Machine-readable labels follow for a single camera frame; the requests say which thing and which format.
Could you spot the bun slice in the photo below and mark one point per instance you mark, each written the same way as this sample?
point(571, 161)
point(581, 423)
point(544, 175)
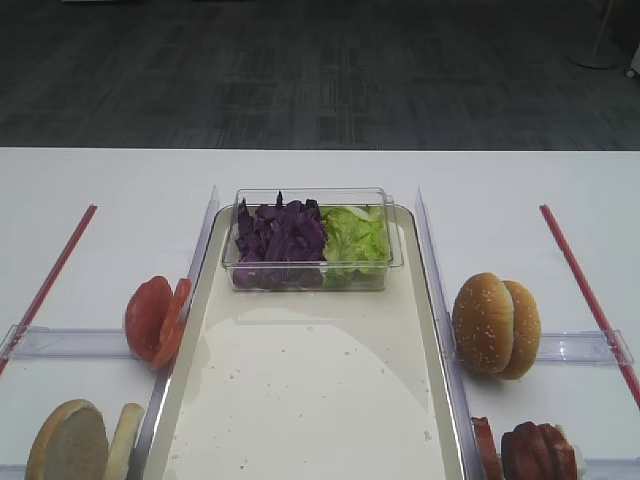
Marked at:
point(71, 444)
point(123, 441)

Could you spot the green lettuce leaves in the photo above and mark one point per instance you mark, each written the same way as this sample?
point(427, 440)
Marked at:
point(357, 246)

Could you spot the outer tomato slice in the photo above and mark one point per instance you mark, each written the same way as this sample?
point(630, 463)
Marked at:
point(144, 316)

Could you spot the tomato slice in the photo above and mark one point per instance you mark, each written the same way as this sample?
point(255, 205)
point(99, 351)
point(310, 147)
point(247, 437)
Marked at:
point(144, 316)
point(172, 329)

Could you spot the inner tomato slice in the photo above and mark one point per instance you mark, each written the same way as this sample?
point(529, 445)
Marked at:
point(172, 329)

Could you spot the single meat patty slice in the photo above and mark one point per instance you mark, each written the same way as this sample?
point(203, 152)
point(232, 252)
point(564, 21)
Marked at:
point(486, 448)

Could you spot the stacked meat patty slices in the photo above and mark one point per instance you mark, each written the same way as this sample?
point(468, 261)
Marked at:
point(540, 451)

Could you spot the clear plastic container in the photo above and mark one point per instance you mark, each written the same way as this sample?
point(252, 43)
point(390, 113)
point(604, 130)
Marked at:
point(325, 197)

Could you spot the purple cabbage shreds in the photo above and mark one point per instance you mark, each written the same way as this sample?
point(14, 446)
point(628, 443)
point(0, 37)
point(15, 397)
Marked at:
point(280, 237)

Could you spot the cream metal tray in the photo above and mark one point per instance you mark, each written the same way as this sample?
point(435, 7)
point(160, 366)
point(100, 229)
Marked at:
point(308, 385)

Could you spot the inner sesame bun top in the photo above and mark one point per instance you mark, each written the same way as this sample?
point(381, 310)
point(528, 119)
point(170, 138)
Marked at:
point(483, 323)

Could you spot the sesame bun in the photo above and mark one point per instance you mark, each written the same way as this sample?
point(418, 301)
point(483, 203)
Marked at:
point(527, 331)
point(483, 323)

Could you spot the outer sesame bun top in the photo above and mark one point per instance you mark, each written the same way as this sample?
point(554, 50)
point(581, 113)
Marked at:
point(527, 331)

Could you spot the left clear long divider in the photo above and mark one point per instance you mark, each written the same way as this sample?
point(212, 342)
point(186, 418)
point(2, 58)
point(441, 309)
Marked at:
point(151, 419)

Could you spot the right rear clear pusher track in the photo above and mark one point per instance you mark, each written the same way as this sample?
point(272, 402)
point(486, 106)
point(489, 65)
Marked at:
point(600, 348)

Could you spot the clear pusher track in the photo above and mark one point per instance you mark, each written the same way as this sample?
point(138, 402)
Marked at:
point(612, 469)
point(12, 472)
point(600, 348)
point(27, 342)

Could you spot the left rear clear pusher track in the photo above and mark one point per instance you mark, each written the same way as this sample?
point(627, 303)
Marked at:
point(27, 342)

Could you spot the right front clear pusher track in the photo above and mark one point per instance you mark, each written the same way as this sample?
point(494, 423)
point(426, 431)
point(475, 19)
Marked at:
point(612, 469)

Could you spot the left front clear pusher track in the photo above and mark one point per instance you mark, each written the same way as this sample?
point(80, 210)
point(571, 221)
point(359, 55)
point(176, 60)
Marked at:
point(12, 472)

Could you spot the right red rail strip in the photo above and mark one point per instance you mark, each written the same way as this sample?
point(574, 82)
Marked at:
point(590, 300)

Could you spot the red rail strip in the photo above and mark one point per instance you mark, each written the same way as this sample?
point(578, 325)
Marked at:
point(590, 300)
point(45, 295)

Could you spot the left red rail strip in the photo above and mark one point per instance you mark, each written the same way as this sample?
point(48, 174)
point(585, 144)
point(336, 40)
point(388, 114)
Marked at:
point(45, 295)

